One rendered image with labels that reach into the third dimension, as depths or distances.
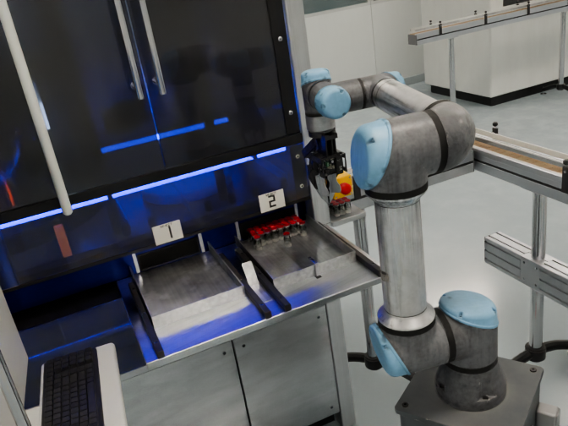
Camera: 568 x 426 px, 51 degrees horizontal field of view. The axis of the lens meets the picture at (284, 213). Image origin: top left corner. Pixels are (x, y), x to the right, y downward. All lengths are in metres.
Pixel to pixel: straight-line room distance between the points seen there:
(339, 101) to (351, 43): 5.82
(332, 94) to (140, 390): 1.15
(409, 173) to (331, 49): 6.07
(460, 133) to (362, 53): 6.23
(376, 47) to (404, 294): 6.32
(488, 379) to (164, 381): 1.09
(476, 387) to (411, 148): 0.56
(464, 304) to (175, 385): 1.10
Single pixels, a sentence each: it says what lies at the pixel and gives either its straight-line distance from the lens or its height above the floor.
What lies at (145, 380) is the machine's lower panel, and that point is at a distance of 2.03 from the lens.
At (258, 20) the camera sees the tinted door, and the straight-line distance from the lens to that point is 1.78.
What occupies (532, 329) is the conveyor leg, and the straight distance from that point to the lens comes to 2.59.
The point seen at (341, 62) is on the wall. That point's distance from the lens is 7.17.
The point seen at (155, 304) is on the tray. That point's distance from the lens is 1.73.
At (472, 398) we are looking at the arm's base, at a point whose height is 0.82.
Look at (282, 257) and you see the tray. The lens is 1.83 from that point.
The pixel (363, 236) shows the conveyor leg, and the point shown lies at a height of 0.71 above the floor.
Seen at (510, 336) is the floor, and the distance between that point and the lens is 2.94.
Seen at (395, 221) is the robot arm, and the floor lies 1.26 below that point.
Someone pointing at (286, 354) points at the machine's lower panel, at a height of 0.44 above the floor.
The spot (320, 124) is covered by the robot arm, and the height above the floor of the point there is 1.32.
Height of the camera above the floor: 1.73
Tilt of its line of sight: 24 degrees down
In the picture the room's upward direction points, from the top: 9 degrees counter-clockwise
